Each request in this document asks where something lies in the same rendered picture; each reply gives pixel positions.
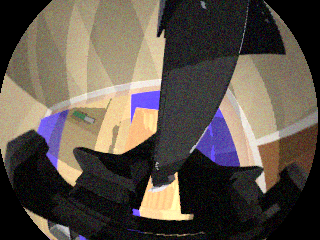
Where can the light orange flat square board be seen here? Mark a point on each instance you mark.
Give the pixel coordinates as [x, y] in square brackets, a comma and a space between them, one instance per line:
[144, 125]

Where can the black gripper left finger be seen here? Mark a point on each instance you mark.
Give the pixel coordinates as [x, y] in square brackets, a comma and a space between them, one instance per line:
[131, 169]

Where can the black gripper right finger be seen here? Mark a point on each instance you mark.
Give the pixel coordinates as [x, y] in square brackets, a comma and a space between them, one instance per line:
[200, 177]

